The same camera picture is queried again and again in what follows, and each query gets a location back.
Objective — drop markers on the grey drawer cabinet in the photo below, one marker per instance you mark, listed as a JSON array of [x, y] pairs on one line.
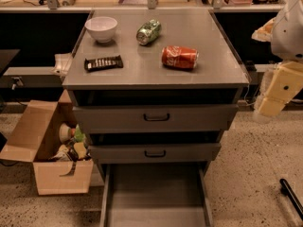
[[144, 80]]

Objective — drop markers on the open bottom grey drawer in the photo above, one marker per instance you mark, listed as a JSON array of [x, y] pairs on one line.
[[155, 195]]

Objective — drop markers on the black rod on floor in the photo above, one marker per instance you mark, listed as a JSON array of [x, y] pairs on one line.
[[288, 191]]

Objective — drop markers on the red coke can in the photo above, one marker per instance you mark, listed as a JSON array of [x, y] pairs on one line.
[[179, 57]]

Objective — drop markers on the top grey drawer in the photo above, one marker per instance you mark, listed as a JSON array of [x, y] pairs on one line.
[[160, 118]]

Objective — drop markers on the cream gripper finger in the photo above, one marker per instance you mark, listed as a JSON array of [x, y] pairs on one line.
[[264, 33], [278, 87]]

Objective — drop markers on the green soda can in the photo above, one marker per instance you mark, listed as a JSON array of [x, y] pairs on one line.
[[148, 32]]

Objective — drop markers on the open cardboard box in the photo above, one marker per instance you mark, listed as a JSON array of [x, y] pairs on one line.
[[37, 138]]

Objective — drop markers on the white bowl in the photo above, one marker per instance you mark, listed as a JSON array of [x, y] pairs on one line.
[[102, 29]]

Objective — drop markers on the dark chocolate bar wrapper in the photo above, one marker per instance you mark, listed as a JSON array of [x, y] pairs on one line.
[[103, 63]]

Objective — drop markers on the middle grey drawer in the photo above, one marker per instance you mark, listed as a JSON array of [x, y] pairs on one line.
[[163, 153]]

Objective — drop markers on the snack items in box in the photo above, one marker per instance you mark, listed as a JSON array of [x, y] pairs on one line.
[[73, 145]]

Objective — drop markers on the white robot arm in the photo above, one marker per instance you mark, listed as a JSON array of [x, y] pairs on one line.
[[287, 36]]

